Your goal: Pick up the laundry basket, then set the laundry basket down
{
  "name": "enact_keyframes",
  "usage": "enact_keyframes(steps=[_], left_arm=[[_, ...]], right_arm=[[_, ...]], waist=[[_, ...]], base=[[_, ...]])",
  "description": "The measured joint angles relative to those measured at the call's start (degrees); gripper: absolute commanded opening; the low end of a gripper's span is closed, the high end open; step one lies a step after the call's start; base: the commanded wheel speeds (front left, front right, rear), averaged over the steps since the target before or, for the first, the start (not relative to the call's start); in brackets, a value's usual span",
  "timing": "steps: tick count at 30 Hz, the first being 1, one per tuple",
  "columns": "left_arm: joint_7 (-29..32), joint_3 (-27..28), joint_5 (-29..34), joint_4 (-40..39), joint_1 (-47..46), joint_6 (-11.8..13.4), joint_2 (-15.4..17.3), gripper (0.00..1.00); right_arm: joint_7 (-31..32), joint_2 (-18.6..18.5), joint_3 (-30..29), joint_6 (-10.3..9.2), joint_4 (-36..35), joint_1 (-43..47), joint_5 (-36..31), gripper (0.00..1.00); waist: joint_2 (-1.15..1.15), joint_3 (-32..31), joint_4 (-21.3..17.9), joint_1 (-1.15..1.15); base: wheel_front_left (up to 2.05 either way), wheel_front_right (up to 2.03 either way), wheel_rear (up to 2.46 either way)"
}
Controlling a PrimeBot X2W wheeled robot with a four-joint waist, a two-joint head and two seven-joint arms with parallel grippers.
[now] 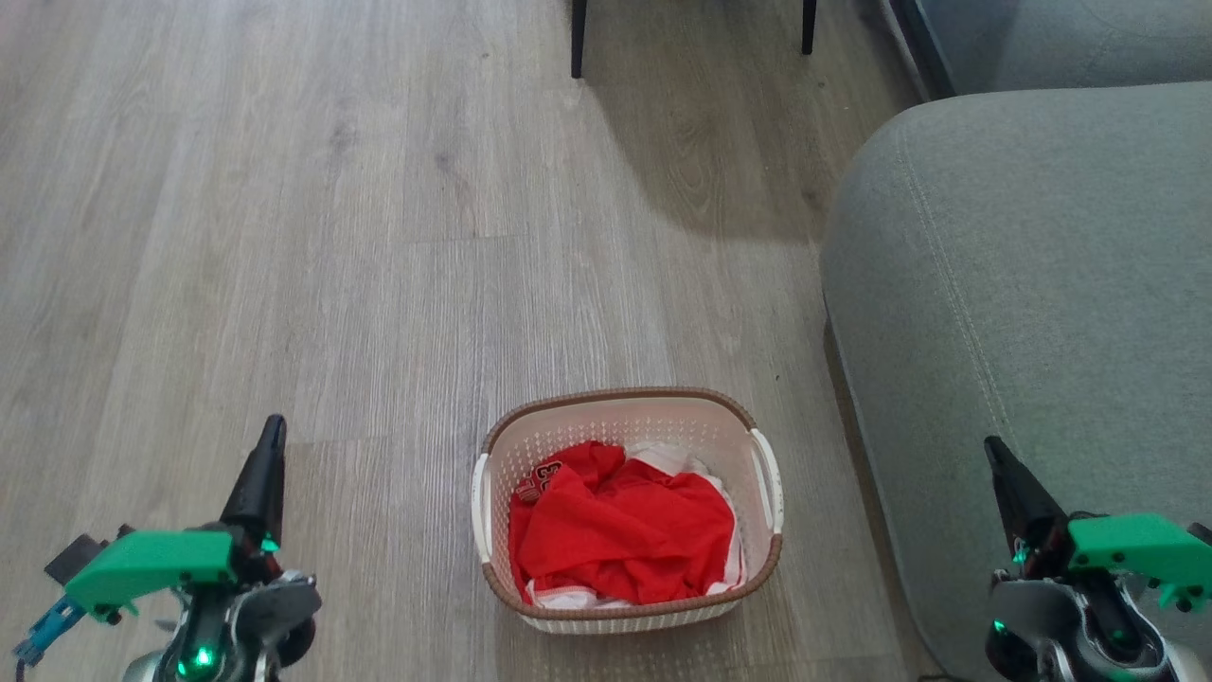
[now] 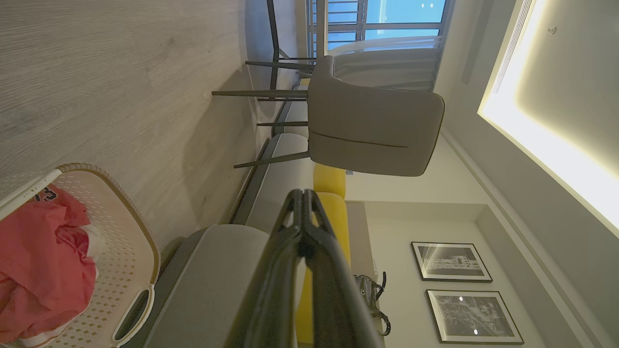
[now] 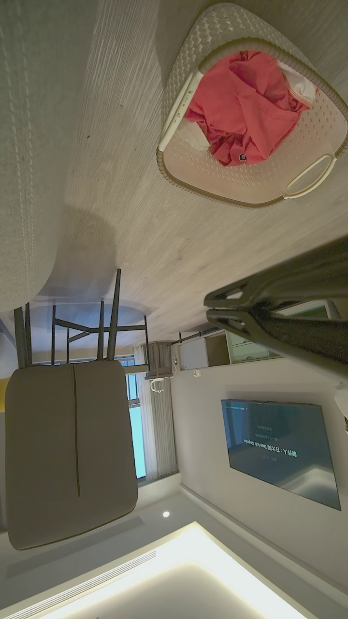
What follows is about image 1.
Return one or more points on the red garment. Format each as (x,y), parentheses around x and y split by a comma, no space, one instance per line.
(615,530)

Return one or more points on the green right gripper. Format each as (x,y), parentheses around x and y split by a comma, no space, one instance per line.
(1141,547)

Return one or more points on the black chair leg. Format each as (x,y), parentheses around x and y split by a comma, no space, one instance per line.
(579,38)
(809,24)

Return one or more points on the grey sofa section dark base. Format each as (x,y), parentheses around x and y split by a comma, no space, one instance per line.
(1070,38)

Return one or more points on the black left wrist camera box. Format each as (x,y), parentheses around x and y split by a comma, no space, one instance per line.
(74,556)

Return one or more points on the white garment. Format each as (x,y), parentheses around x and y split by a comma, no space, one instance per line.
(672,457)

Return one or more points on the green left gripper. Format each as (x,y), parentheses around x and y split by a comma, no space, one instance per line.
(151,561)

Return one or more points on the grey fabric sofa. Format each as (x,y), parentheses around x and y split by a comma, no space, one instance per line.
(1032,284)

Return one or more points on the white laundry basket brown rim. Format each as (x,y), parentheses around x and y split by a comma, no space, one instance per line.
(625,417)

